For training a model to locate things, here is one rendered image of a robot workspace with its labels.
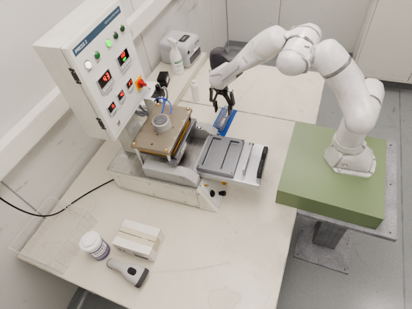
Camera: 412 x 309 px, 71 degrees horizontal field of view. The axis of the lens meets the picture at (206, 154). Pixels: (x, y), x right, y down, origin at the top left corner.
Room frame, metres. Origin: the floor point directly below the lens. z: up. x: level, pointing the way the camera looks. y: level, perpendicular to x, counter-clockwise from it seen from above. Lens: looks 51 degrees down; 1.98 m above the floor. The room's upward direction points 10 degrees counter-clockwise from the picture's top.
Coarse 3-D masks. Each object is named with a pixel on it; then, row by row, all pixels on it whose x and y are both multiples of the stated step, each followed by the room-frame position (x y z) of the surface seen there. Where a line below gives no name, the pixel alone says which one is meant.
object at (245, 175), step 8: (208, 136) 0.93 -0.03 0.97; (248, 144) 0.84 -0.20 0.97; (256, 144) 0.83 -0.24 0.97; (200, 152) 0.84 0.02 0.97; (248, 152) 0.77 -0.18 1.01; (256, 152) 0.79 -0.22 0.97; (240, 160) 0.76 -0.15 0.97; (248, 160) 0.74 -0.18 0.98; (256, 160) 0.75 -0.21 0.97; (240, 168) 0.72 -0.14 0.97; (248, 168) 0.71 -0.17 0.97; (256, 168) 0.70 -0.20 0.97; (200, 176) 0.73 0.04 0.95; (208, 176) 0.71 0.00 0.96; (216, 176) 0.70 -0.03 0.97; (240, 176) 0.68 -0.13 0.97; (248, 176) 0.67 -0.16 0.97; (240, 184) 0.65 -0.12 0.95; (248, 184) 0.63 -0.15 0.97; (256, 184) 0.63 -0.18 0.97
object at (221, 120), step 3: (225, 105) 1.32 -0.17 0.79; (225, 108) 1.30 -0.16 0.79; (222, 111) 1.28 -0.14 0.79; (225, 111) 1.27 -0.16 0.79; (222, 114) 1.25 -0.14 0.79; (225, 114) 1.25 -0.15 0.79; (219, 117) 1.23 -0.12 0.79; (222, 117) 1.23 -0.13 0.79; (225, 117) 1.22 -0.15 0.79; (219, 120) 1.21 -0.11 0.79; (222, 120) 1.20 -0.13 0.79; (225, 120) 1.20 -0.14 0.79; (216, 123) 1.18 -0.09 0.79; (219, 123) 1.18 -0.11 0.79; (222, 123) 1.18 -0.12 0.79; (219, 126) 1.16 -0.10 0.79; (222, 126) 1.15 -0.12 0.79
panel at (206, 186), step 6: (204, 180) 0.73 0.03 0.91; (210, 180) 0.75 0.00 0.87; (216, 180) 0.77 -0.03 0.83; (204, 186) 0.70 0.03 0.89; (210, 186) 0.72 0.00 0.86; (216, 186) 0.74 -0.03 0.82; (222, 186) 0.76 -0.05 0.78; (204, 192) 0.68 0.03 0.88; (210, 192) 0.70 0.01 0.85; (216, 192) 0.72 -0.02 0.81; (210, 198) 0.68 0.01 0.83; (216, 198) 0.69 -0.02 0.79; (222, 198) 0.71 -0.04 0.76; (216, 204) 0.67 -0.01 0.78
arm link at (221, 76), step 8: (248, 48) 1.02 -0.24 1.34; (240, 56) 1.02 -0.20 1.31; (248, 56) 1.00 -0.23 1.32; (256, 56) 0.98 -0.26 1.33; (224, 64) 1.15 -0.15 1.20; (232, 64) 1.03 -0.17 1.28; (240, 64) 1.00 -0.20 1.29; (248, 64) 1.00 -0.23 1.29; (256, 64) 0.99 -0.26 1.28; (216, 72) 1.09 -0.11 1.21; (224, 72) 1.05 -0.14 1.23; (232, 72) 1.03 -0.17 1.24; (240, 72) 1.02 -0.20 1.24; (216, 80) 1.08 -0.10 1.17; (224, 80) 1.05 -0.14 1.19; (232, 80) 1.11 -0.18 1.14; (216, 88) 1.08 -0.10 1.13
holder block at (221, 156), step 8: (216, 136) 0.90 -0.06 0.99; (208, 144) 0.86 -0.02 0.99; (216, 144) 0.87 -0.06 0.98; (224, 144) 0.85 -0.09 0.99; (232, 144) 0.85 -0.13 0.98; (240, 144) 0.83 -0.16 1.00; (208, 152) 0.83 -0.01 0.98; (216, 152) 0.81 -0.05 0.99; (224, 152) 0.80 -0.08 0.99; (232, 152) 0.80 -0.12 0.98; (240, 152) 0.79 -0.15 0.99; (200, 160) 0.78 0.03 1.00; (208, 160) 0.78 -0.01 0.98; (216, 160) 0.76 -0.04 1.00; (224, 160) 0.77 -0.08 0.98; (232, 160) 0.76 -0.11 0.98; (200, 168) 0.73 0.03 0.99; (208, 168) 0.73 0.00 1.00; (216, 168) 0.72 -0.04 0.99; (224, 168) 0.72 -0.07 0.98; (232, 168) 0.71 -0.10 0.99; (224, 176) 0.69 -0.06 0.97; (232, 176) 0.67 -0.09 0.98
